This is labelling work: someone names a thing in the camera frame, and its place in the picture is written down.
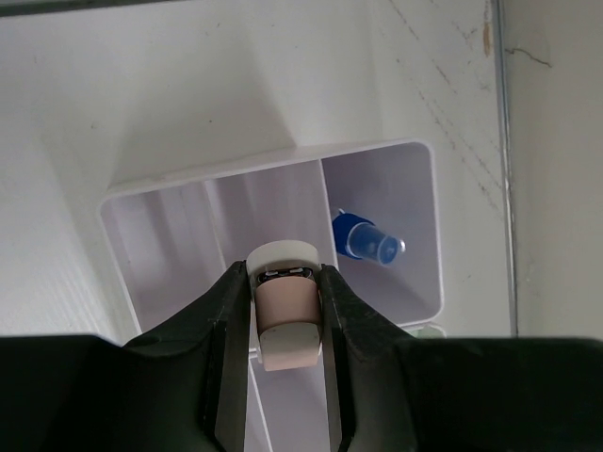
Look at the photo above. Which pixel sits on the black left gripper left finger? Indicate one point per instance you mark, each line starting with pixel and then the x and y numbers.
pixel 181 386

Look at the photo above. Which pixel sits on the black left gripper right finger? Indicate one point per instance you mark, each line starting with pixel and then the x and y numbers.
pixel 387 390

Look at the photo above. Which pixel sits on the green highlighter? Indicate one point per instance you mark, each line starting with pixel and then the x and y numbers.
pixel 429 331

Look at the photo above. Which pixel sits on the clear bottle blue cap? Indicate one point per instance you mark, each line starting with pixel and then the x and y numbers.
pixel 360 239

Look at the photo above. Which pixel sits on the white compartment organizer box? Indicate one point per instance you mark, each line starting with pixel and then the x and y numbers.
pixel 173 239

